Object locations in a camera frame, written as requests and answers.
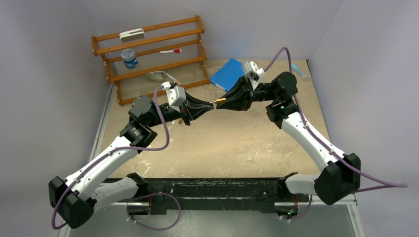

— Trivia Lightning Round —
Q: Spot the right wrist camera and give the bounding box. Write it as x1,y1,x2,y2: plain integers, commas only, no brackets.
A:
242,61,266,90

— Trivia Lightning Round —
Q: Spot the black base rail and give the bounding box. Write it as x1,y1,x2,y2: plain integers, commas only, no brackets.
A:
122,175,309,215

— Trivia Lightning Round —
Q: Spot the white stapler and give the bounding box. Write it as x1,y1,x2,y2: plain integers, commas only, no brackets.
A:
145,71,166,82

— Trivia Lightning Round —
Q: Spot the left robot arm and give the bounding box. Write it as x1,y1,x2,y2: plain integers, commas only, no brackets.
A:
48,88,216,230

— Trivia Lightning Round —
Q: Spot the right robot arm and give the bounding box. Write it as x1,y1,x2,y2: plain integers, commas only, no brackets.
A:
215,72,361,205

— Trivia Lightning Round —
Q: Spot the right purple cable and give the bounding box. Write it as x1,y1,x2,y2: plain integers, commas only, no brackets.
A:
263,47,409,194

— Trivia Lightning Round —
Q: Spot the blue folder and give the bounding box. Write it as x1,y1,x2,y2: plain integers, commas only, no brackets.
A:
210,58,244,92

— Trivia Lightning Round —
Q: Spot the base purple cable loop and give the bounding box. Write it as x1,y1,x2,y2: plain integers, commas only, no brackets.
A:
126,192,182,231

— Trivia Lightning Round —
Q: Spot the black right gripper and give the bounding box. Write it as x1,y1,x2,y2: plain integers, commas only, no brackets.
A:
215,76,278,112

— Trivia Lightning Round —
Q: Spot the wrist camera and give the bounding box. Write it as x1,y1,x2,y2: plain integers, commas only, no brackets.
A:
242,61,266,90
166,86,186,113

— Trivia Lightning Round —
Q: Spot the red capped marker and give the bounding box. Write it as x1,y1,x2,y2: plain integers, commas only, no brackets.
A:
160,49,182,54

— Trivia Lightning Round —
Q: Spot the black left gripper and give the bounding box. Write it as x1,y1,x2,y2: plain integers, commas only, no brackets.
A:
147,91,214,128

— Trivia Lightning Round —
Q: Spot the white eraser block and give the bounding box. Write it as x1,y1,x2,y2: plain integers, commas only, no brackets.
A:
119,28,145,42

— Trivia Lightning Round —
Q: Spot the wooden tiered rack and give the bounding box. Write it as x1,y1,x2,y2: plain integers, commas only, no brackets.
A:
90,15,210,106

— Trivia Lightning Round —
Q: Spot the small brass padlock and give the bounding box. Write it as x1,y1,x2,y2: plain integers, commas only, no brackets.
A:
209,98,226,108

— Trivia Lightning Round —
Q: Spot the light blue marker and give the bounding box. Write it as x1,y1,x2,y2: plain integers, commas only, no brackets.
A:
291,63,307,79

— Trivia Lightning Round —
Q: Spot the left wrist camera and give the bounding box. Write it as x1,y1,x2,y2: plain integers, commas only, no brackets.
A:
166,86,186,113

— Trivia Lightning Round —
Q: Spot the orange tipped pen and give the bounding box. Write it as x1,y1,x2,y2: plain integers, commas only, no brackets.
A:
166,73,182,85

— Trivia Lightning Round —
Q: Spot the blue white jar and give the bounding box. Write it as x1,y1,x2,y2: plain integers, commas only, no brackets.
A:
121,48,138,69

